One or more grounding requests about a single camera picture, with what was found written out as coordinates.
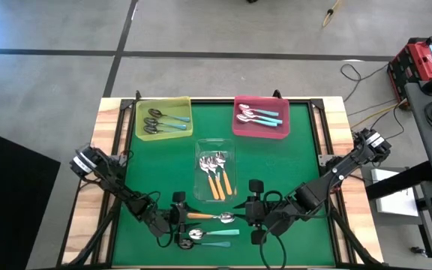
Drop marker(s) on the pink plastic bin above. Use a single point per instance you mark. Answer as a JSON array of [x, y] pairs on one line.
[[261, 133]]

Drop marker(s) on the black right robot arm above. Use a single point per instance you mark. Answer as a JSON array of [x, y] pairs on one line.
[[332, 176]]

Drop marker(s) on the grey equipment stand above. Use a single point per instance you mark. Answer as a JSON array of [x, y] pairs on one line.
[[418, 123]]

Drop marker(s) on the yellow plastic bin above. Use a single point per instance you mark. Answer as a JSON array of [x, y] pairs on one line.
[[163, 135]]

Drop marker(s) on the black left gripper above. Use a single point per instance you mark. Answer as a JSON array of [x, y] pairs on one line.
[[178, 217]]

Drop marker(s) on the black table frame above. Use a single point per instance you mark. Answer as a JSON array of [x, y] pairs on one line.
[[117, 127]]

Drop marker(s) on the red tool cart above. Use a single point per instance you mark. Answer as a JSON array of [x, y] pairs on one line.
[[416, 62]]

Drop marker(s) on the clear plastic bin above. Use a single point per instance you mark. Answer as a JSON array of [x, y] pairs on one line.
[[201, 146]]

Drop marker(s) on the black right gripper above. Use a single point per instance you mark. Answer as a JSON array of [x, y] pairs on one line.
[[255, 213]]

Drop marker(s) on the green table mat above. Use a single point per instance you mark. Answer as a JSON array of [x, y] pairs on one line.
[[276, 168]]

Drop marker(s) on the black frame strut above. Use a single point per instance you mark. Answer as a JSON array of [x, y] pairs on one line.
[[96, 236], [351, 236]]

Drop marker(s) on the black floor mat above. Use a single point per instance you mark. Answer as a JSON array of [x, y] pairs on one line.
[[6, 206]]

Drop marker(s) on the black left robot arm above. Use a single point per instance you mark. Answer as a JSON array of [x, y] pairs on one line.
[[118, 187]]

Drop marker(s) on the black rig beam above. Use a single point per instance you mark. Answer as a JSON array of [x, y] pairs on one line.
[[399, 182]]

